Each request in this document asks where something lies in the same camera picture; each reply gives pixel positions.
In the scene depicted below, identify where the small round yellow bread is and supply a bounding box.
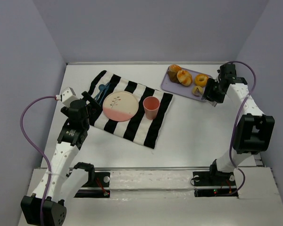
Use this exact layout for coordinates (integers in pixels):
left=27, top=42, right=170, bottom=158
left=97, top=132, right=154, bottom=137
left=192, top=86, right=203, bottom=97

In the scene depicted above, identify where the pink cup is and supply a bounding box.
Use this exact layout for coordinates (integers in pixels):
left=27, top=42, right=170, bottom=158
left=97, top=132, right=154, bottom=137
left=143, top=96, right=160, bottom=120

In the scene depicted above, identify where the blue plastic fork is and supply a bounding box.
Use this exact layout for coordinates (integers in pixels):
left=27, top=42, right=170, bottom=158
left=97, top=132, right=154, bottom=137
left=96, top=82, right=110, bottom=104

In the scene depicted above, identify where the metal base rail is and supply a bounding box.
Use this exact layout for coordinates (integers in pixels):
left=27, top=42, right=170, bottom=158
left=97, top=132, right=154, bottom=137
left=82, top=169, right=236, bottom=191

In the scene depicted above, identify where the swirled orange bun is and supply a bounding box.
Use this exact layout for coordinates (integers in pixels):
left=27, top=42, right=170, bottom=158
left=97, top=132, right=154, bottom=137
left=176, top=70, right=193, bottom=87

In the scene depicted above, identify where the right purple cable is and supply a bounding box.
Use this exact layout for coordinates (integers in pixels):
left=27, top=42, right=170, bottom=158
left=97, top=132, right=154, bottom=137
left=216, top=61, right=257, bottom=196

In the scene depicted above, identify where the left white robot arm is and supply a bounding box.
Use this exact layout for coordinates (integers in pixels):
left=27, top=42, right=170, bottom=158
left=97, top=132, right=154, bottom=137
left=21, top=87, right=101, bottom=226

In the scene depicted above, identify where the dark brown pastry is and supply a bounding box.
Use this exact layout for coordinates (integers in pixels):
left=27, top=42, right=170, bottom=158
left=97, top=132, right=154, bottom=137
left=167, top=71, right=180, bottom=84

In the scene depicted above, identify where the cream pink plate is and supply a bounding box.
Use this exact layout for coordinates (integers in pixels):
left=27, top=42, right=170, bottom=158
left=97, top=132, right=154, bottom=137
left=102, top=91, right=139, bottom=122

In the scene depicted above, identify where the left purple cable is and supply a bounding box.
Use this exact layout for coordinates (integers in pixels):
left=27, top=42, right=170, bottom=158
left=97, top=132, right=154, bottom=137
left=19, top=95, right=62, bottom=226

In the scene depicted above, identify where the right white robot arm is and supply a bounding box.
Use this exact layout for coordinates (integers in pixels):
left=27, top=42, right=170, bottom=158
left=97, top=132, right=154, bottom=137
left=202, top=61, right=275, bottom=178

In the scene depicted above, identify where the base electronics board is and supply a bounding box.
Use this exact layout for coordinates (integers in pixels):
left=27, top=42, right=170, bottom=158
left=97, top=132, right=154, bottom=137
left=75, top=172, right=110, bottom=198
left=190, top=171, right=238, bottom=198

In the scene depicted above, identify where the blue plastic spoon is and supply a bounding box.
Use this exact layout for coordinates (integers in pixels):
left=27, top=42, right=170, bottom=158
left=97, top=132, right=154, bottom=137
left=94, top=84, right=106, bottom=100

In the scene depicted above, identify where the lavender tray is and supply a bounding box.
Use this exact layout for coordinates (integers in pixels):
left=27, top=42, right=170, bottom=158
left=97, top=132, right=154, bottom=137
left=160, top=68, right=206, bottom=102

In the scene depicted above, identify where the black white striped cloth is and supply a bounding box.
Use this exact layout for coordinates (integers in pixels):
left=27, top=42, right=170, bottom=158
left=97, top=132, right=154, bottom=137
left=88, top=70, right=174, bottom=149

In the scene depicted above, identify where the left base electronics board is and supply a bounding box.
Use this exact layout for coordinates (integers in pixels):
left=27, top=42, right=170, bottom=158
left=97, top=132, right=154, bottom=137
left=75, top=172, right=110, bottom=198

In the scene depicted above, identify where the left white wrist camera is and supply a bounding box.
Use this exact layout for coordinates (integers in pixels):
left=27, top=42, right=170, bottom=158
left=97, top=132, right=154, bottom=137
left=60, top=87, right=78, bottom=107

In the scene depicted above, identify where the yellow ring donut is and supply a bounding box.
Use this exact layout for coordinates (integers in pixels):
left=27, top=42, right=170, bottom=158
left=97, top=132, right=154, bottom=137
left=194, top=73, right=209, bottom=87

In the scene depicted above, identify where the purple cable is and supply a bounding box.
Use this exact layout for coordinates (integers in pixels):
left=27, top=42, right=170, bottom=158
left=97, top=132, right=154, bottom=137
left=216, top=61, right=257, bottom=196
left=19, top=95, right=62, bottom=226

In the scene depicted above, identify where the glazed bun top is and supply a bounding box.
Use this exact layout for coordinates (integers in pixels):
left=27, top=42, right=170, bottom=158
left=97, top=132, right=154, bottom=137
left=169, top=64, right=182, bottom=73

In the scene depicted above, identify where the right base electronics board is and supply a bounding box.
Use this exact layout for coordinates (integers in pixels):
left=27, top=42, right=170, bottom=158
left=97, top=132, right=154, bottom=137
left=190, top=171, right=238, bottom=198

